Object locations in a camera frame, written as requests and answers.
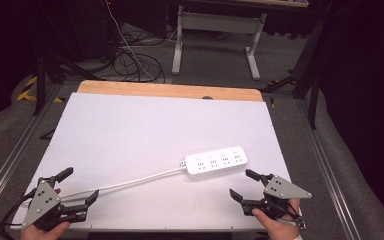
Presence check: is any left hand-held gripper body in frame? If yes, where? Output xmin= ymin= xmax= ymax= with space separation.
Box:
xmin=21 ymin=177 xmax=88 ymax=233

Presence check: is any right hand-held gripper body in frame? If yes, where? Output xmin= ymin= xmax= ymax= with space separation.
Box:
xmin=241 ymin=173 xmax=313 ymax=231

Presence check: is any person's left hand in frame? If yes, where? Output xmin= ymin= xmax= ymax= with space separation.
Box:
xmin=20 ymin=221 xmax=72 ymax=240

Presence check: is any person's right hand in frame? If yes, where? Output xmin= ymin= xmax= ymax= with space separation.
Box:
xmin=251 ymin=198 xmax=303 ymax=240

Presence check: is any white power strip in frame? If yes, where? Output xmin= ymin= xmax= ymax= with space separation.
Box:
xmin=183 ymin=145 xmax=249 ymax=177

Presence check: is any white cover board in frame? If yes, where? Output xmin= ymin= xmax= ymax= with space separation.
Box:
xmin=10 ymin=91 xmax=302 ymax=233

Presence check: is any yellow black floor tape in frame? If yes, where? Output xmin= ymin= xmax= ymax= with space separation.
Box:
xmin=16 ymin=75 xmax=66 ymax=104

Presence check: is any black metal stand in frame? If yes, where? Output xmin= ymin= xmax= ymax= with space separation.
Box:
xmin=32 ymin=0 xmax=105 ymax=117
xmin=259 ymin=18 xmax=326 ymax=130

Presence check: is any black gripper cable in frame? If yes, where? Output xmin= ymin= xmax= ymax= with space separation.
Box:
xmin=0 ymin=189 xmax=37 ymax=236

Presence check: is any white power strip cable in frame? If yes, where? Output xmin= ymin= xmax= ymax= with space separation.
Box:
xmin=59 ymin=165 xmax=186 ymax=201

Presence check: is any aluminium rail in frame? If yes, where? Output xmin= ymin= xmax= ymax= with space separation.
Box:
xmin=0 ymin=83 xmax=65 ymax=215
xmin=294 ymin=99 xmax=362 ymax=240

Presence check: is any black cable bundle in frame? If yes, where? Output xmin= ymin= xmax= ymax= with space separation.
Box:
xmin=111 ymin=45 xmax=166 ymax=84

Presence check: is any thin white cable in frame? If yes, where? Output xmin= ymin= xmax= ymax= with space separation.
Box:
xmin=105 ymin=0 xmax=156 ymax=82

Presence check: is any white table frame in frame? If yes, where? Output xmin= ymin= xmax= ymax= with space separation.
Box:
xmin=171 ymin=0 xmax=310 ymax=81

